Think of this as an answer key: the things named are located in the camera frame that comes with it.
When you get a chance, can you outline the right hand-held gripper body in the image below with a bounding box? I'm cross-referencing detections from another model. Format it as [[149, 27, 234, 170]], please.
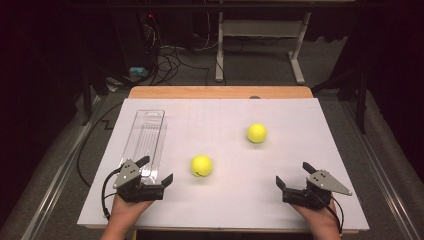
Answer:
[[281, 169, 353, 211]]

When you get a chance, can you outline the hand-held gripper cable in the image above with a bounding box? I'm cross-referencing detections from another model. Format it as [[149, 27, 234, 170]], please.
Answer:
[[100, 167, 122, 221], [318, 192, 345, 235]]

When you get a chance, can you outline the long black floor cable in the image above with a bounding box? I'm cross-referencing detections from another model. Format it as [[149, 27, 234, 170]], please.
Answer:
[[76, 101, 125, 188]]

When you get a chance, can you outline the left hand-held gripper cable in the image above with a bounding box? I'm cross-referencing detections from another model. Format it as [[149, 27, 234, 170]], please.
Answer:
[[100, 167, 122, 221]]

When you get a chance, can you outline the aluminium floor rail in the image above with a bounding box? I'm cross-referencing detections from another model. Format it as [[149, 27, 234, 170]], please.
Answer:
[[341, 99, 416, 240], [19, 96, 108, 240]]

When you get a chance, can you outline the tangle of black cables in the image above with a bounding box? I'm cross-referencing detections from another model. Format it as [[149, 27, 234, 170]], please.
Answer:
[[141, 12, 222, 87]]

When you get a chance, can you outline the black stand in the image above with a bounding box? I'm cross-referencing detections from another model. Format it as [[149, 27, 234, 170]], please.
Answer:
[[311, 68, 369, 135], [79, 64, 111, 127]]

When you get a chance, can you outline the wooden table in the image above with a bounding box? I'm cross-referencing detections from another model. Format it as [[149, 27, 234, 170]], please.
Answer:
[[84, 85, 363, 235]]

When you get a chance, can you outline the person's left hand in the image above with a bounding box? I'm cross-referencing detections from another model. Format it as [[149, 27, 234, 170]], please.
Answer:
[[107, 194, 155, 232]]

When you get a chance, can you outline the yellow tennis ball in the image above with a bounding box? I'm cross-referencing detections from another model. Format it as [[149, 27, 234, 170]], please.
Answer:
[[246, 122, 269, 144], [190, 154, 214, 178]]

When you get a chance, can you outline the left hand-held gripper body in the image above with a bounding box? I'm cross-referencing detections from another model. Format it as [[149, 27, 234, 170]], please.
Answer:
[[112, 158, 165, 204]]

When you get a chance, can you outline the person's right hand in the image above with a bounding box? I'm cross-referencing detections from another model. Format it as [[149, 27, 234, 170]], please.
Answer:
[[292, 202, 340, 232]]

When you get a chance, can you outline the white metal stand frame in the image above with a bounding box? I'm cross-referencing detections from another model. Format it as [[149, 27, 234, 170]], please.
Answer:
[[214, 10, 312, 86]]

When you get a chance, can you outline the right hand-held gripper cable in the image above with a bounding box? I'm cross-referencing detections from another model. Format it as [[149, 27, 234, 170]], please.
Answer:
[[318, 192, 345, 235]]

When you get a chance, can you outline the clear plastic container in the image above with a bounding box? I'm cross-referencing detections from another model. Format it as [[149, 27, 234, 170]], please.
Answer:
[[119, 109, 168, 185]]

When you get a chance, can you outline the small teal box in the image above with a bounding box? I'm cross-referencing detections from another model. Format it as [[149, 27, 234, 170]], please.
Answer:
[[129, 66, 149, 77]]

